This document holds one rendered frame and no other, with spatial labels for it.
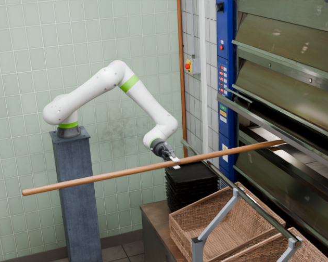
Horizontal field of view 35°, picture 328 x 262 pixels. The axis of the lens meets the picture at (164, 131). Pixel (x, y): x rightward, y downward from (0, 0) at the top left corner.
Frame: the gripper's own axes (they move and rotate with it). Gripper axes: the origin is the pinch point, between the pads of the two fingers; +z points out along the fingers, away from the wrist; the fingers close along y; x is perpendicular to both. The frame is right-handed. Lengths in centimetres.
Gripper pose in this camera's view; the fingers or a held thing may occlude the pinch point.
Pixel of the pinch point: (175, 162)
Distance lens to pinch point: 273.3
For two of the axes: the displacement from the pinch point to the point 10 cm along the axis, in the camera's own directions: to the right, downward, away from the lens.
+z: 3.5, 3.1, -8.8
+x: -9.3, 1.7, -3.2
